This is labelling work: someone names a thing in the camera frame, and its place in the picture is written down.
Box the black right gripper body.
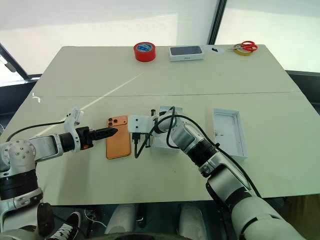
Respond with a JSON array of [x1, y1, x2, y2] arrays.
[[131, 131, 151, 149]]

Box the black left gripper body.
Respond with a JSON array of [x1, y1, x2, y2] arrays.
[[75, 126, 96, 151]]

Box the white phone box lid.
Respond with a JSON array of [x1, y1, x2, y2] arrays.
[[152, 105, 184, 151]]

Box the closed printed phone box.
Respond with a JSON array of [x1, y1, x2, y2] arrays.
[[168, 45, 207, 63]]

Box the orange smartphone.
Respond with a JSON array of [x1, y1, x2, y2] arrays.
[[105, 114, 132, 160]]

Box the white robot leg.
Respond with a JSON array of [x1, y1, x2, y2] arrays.
[[104, 203, 137, 236], [178, 202, 209, 240]]

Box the red tape roll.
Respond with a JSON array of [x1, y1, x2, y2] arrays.
[[132, 41, 157, 63]]

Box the dark rounded robot part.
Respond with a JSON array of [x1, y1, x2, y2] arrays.
[[36, 202, 55, 237]]

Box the black and white sneaker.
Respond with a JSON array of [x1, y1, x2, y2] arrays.
[[46, 211, 82, 240]]

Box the yellow tape roll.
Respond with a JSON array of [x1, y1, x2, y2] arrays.
[[233, 46, 254, 57]]

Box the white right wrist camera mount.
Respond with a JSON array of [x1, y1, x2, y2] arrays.
[[127, 114, 154, 134]]

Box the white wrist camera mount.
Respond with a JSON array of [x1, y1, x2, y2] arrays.
[[127, 114, 154, 134], [63, 106, 85, 154]]

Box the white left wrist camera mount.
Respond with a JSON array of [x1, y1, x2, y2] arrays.
[[63, 106, 85, 154]]

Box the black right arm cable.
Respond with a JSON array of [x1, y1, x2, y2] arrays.
[[134, 105, 262, 199]]

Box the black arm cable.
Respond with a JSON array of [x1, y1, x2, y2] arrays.
[[134, 105, 262, 199], [5, 120, 67, 142]]

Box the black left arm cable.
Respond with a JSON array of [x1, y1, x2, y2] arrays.
[[5, 120, 67, 142]]

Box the thin white cable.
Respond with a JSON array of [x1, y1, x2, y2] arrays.
[[83, 208, 101, 224]]

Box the dark slanted window frame bar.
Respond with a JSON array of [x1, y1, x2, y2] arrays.
[[0, 42, 29, 81]]

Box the dark window frame post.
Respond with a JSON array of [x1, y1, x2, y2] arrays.
[[206, 0, 228, 46]]

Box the red-handled scissors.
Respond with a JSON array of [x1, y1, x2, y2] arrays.
[[233, 40, 259, 52]]

